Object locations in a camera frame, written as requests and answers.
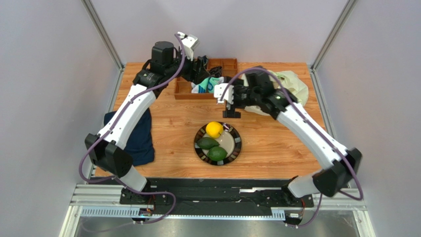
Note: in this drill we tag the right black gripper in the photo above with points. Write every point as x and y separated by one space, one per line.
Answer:
237 101

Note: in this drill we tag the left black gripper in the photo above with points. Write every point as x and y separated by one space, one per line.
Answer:
196 73

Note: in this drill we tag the yellow fake lemon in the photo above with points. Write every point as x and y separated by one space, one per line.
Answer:
214 129

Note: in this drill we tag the green fake avocado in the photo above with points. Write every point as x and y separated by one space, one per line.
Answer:
207 143

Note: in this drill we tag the green fake lime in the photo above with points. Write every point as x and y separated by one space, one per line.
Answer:
217 153

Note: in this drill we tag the pale green plastic bag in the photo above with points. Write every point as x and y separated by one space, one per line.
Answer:
289 81

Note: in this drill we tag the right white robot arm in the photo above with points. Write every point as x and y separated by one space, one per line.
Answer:
339 164

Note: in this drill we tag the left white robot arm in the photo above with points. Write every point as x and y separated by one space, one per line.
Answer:
105 149

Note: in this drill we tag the black item in tray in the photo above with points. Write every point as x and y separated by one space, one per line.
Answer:
216 72

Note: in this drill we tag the black rimmed ceramic plate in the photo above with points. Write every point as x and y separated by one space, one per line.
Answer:
230 140

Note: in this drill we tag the wooden compartment tray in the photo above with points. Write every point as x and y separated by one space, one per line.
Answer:
183 88

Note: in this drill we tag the dark blue cloth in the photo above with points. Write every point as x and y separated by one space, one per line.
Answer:
140 143

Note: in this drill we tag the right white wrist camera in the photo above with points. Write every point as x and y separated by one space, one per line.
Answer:
223 93

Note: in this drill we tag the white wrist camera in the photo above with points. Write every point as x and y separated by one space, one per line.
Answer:
223 93
190 43

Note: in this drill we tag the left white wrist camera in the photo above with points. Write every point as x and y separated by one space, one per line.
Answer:
190 43

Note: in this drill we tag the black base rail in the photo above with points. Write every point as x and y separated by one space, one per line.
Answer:
216 197

